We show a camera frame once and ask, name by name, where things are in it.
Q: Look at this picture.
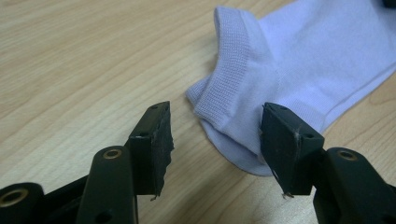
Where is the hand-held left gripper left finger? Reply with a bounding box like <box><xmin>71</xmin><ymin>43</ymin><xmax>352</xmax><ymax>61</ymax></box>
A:
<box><xmin>125</xmin><ymin>100</ymin><xmax>175</xmax><ymax>201</ymax></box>

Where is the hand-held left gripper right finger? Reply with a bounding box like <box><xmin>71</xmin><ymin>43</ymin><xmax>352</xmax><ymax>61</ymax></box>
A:
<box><xmin>259</xmin><ymin>102</ymin><xmax>327</xmax><ymax>199</ymax></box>

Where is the light purple sock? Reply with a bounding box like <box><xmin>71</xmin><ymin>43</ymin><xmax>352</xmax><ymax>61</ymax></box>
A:
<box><xmin>185</xmin><ymin>66</ymin><xmax>396</xmax><ymax>177</ymax></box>
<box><xmin>193</xmin><ymin>0</ymin><xmax>396</xmax><ymax>162</ymax></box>

